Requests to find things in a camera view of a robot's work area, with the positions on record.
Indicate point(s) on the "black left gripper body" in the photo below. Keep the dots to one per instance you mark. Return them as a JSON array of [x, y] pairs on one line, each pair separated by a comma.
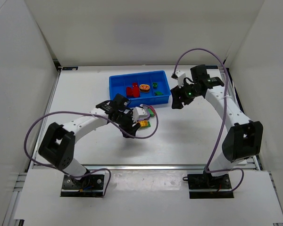
[[126, 121]]

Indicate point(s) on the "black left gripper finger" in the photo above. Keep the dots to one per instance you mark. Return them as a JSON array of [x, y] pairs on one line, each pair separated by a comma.
[[130, 134], [135, 128]]

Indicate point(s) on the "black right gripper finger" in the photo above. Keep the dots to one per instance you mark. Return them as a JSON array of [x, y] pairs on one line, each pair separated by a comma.
[[176, 93], [176, 104]]

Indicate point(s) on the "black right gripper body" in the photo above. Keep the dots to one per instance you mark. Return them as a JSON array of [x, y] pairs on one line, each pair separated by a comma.
[[179, 95]]

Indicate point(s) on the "yellow lego brick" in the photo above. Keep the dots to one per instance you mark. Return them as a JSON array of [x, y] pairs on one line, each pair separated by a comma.
[[143, 123]]

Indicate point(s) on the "green lego plate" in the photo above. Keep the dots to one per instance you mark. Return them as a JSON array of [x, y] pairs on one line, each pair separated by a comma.
[[150, 124]]

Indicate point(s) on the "red green curved lego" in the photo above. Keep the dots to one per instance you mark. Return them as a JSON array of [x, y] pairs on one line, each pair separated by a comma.
[[151, 112]]

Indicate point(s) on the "red green lego block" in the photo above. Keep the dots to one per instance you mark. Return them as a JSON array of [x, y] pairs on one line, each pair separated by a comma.
[[136, 93]]

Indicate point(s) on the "red lego brick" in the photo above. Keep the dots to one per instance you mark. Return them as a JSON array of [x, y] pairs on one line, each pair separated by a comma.
[[129, 92], [135, 85]]

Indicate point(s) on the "purple round lego piece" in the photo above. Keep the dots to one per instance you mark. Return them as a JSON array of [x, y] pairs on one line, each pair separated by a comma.
[[146, 109]]

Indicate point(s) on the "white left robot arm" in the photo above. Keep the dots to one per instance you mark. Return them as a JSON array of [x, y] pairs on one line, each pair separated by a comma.
[[58, 144]]

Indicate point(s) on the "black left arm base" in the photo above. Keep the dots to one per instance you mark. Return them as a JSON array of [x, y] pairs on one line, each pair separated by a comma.
[[90, 186]]

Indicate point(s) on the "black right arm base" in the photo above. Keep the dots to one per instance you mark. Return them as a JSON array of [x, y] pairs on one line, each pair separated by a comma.
[[205, 186]]

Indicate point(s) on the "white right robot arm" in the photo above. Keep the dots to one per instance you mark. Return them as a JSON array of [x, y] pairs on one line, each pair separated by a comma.
[[244, 136]]

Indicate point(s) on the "orange round lego piece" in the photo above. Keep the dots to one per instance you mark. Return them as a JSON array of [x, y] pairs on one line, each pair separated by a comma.
[[144, 88]]

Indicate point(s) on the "blue plastic sorting tray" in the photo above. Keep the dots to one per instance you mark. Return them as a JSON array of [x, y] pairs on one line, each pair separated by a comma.
[[150, 88]]

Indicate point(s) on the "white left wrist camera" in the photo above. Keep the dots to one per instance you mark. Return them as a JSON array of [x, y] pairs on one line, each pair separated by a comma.
[[137, 114]]

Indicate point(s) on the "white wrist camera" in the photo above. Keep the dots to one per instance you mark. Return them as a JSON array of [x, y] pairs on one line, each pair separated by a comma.
[[179, 76], [137, 114]]

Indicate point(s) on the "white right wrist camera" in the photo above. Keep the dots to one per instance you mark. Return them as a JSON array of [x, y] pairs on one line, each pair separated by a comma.
[[179, 76]]

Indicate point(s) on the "aluminium frame rail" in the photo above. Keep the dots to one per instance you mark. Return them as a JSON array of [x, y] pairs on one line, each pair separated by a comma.
[[249, 165]]

